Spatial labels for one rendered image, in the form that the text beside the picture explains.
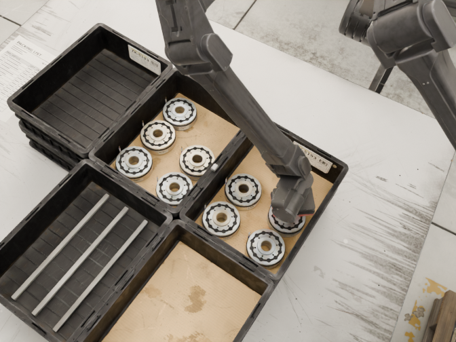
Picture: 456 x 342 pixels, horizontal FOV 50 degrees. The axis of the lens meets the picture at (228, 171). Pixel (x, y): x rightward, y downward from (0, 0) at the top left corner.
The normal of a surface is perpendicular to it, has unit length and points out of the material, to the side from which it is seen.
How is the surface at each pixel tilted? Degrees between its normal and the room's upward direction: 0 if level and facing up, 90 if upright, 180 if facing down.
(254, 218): 0
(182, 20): 68
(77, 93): 0
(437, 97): 87
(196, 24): 54
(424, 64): 87
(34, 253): 0
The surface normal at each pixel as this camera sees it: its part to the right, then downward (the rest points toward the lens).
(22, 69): 0.07, -0.49
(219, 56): 0.75, 0.07
